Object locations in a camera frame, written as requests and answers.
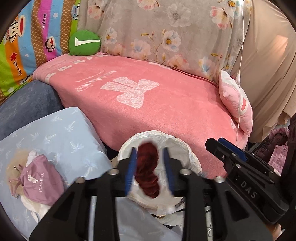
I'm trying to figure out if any colourful striped monkey sheet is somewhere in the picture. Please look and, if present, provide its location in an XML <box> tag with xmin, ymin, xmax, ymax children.
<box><xmin>1</xmin><ymin>0</ymin><xmax>80</xmax><ymax>102</ymax></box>

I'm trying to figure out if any mauve drawstring pouch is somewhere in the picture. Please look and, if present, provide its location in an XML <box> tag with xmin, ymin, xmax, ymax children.
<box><xmin>20</xmin><ymin>155</ymin><xmax>64</xmax><ymax>206</ymax></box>

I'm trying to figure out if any pink frilly garment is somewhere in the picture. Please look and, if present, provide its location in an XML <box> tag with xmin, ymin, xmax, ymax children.
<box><xmin>268</xmin><ymin>127</ymin><xmax>290</xmax><ymax>176</ymax></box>

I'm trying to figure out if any beige curtain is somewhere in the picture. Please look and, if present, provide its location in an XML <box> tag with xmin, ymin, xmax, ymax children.
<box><xmin>231</xmin><ymin>1</ymin><xmax>295</xmax><ymax>143</ymax></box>

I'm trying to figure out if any dark red knitted item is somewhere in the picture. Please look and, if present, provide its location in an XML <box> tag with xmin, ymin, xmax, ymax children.
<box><xmin>135</xmin><ymin>142</ymin><xmax>160</xmax><ymax>198</ymax></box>

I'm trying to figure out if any green round check-mark cushion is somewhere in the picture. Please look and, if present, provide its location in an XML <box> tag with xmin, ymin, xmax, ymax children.
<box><xmin>68</xmin><ymin>30</ymin><xmax>101</xmax><ymax>56</ymax></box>

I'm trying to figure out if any grey floral sheet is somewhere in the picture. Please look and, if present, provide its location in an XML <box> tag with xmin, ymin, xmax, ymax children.
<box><xmin>78</xmin><ymin>1</ymin><xmax>252</xmax><ymax>82</ymax></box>

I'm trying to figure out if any light blue palm-print pillow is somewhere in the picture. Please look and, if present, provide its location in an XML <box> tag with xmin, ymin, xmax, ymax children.
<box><xmin>1</xmin><ymin>108</ymin><xmax>182</xmax><ymax>240</ymax></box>

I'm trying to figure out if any beige sheer stocking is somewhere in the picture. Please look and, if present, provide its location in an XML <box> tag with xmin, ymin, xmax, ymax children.
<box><xmin>6</xmin><ymin>150</ymin><xmax>29</xmax><ymax>197</ymax></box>

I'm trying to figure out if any white bag lined trash bin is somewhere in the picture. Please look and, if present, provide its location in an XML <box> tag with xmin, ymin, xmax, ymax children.
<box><xmin>117</xmin><ymin>130</ymin><xmax>202</xmax><ymax>216</ymax></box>

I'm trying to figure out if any pink blanket with white bow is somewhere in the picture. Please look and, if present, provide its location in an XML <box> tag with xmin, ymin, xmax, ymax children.
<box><xmin>33</xmin><ymin>53</ymin><xmax>248</xmax><ymax>178</ymax></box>

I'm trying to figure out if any small pink pillow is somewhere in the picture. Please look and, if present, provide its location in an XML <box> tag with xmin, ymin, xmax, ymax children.
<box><xmin>218</xmin><ymin>70</ymin><xmax>253</xmax><ymax>136</ymax></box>

